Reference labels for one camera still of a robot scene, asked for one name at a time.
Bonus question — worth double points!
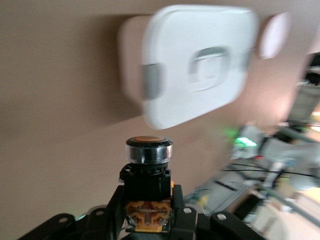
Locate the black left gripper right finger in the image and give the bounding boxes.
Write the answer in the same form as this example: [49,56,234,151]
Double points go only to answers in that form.
[169,184,266,240]

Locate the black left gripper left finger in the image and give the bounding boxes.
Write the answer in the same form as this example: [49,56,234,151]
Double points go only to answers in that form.
[17,184,126,240]

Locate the orange push button switch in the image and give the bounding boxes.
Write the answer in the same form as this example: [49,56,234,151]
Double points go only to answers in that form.
[117,134,175,234]

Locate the white lunch box grey clips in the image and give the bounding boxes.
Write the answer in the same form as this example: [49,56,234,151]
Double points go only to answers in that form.
[140,4,261,131]

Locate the pink round plate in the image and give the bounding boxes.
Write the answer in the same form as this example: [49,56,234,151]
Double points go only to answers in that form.
[258,11,292,60]

